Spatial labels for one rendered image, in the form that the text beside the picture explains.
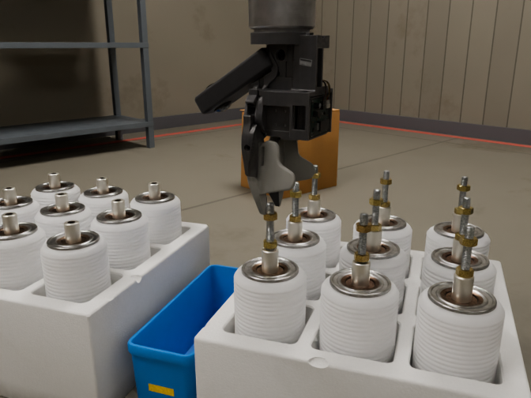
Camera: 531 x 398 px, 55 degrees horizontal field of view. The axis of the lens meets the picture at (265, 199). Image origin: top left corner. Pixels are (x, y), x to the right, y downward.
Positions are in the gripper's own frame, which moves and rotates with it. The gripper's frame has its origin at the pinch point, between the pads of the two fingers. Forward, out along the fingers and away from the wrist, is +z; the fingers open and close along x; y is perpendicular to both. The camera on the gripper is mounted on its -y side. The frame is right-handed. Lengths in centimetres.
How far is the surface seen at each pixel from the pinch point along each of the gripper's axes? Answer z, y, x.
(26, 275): 15.7, -37.5, -8.4
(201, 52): -13, -180, 243
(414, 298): 16.8, 16.7, 15.0
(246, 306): 12.9, -0.2, -4.7
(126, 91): 10, -198, 186
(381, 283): 9.4, 14.8, 2.6
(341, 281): 9.5, 10.3, 0.9
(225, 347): 17.4, -1.3, -8.1
